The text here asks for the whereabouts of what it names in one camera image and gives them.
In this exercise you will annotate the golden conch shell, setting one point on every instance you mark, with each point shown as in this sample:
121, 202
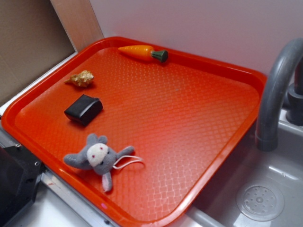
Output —
83, 79

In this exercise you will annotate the red plastic tray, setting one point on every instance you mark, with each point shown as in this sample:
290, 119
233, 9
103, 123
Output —
183, 117

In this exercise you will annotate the orange toy carrot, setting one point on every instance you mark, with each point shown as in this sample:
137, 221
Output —
144, 52

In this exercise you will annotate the black rectangular block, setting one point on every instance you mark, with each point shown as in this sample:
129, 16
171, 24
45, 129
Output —
84, 109

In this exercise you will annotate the grey plush donkey toy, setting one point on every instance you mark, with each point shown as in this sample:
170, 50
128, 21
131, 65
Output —
98, 156

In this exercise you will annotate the grey toy faucet spout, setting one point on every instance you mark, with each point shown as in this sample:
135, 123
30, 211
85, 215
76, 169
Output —
280, 78

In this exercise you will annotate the clear sink drain cover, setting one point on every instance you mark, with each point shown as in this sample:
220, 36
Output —
260, 201

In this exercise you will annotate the brown cardboard panel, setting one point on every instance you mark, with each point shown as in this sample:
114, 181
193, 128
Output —
32, 41

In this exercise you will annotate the grey toy sink basin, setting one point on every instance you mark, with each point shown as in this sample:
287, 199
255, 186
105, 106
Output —
216, 205

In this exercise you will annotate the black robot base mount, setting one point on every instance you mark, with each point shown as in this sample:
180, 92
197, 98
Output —
20, 174

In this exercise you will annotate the dark grey faucet handle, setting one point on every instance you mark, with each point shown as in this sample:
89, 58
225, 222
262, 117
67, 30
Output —
295, 97

